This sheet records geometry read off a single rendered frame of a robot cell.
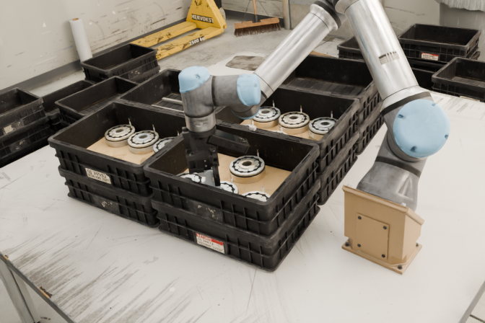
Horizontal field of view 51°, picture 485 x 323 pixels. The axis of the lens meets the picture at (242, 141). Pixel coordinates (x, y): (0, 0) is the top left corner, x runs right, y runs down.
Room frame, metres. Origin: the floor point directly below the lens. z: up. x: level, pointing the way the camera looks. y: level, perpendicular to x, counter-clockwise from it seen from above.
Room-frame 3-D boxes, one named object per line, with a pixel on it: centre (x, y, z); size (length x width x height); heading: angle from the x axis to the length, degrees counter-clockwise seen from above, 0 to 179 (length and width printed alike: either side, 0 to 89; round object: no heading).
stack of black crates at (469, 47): (2.75, -1.20, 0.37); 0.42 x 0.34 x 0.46; 44
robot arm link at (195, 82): (1.13, 0.10, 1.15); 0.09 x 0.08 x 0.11; 80
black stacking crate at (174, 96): (1.64, 0.19, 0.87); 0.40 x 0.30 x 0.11; 54
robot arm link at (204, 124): (1.13, 0.10, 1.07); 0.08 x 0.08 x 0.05
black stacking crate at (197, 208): (1.16, 0.04, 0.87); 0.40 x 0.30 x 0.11; 54
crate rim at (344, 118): (1.41, -0.14, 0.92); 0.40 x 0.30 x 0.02; 54
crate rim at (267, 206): (1.16, 0.04, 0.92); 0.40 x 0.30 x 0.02; 54
